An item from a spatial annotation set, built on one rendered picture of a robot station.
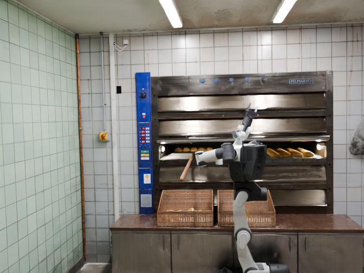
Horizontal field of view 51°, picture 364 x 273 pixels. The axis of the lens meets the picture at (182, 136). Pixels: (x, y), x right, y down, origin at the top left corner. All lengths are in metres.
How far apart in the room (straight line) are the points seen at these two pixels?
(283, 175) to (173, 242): 1.38
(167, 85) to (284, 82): 1.26
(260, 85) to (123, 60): 1.53
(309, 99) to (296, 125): 0.31
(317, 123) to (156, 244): 2.09
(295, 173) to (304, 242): 0.79
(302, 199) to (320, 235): 0.59
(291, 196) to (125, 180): 1.83
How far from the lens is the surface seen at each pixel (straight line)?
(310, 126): 4.27
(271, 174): 4.24
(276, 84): 4.23
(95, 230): 4.58
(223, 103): 4.16
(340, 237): 3.95
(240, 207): 3.31
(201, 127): 4.17
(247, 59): 4.21
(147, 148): 4.22
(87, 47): 4.48
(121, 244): 3.95
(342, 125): 4.35
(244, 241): 3.37
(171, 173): 4.25
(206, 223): 3.82
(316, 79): 4.31
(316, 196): 4.38
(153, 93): 4.23
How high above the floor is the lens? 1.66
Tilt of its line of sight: 3 degrees down
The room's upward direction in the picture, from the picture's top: 1 degrees counter-clockwise
